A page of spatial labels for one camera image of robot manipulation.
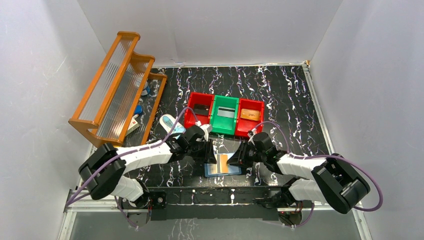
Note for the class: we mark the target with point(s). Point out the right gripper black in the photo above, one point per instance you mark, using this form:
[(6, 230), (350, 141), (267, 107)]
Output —
[(239, 158)]

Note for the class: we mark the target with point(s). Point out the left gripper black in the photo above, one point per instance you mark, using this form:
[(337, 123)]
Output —
[(205, 149)]

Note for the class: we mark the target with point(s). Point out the orange card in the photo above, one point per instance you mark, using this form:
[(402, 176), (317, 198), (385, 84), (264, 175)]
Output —
[(221, 165), (250, 114)]

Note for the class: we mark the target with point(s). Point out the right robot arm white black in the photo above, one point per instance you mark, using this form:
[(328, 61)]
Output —
[(327, 179)]

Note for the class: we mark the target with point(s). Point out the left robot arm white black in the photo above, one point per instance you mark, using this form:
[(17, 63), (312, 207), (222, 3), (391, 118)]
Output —
[(103, 173)]

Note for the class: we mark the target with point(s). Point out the orange card in bin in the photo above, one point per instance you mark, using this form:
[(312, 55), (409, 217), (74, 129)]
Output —
[(250, 114)]

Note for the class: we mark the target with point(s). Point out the grey card in bin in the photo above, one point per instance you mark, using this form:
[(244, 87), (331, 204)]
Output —
[(226, 112)]

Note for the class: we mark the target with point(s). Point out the black card in bin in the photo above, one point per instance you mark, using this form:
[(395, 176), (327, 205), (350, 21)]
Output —
[(201, 109)]

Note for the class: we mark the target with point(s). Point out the green bin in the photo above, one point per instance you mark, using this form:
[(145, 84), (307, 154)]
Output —
[(223, 125)]

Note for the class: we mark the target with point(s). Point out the right red bin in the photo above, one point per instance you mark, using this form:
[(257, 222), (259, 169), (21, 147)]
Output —
[(243, 126)]

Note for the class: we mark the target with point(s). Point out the red bin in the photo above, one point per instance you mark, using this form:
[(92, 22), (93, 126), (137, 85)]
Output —
[(201, 98), (243, 126)]

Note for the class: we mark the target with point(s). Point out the left red bin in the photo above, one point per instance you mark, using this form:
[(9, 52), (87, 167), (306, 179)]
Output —
[(201, 98)]

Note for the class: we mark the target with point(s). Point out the white blue bottle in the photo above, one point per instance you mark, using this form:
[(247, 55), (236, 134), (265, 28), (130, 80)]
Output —
[(167, 121)]

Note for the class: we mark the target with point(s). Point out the red white small box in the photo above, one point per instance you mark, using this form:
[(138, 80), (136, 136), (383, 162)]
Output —
[(133, 125)]

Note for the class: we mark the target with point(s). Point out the blue cap container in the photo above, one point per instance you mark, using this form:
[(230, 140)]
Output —
[(138, 110)]

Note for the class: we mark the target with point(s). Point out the white blue container on rack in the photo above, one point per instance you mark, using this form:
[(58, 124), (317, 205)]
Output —
[(146, 87)]

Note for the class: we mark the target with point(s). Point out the orange wooden rack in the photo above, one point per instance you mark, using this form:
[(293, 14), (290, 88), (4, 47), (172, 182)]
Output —
[(107, 107)]

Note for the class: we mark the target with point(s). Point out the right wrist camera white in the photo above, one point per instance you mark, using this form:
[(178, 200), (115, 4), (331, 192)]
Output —
[(251, 134)]

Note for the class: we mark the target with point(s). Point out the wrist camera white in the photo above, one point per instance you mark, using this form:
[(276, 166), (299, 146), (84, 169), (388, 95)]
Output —
[(206, 128), (251, 134)]

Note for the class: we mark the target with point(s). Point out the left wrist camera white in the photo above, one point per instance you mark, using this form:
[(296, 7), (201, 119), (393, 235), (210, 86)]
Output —
[(206, 128)]

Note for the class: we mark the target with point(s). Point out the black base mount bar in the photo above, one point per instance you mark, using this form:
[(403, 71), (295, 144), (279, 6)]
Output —
[(258, 202)]

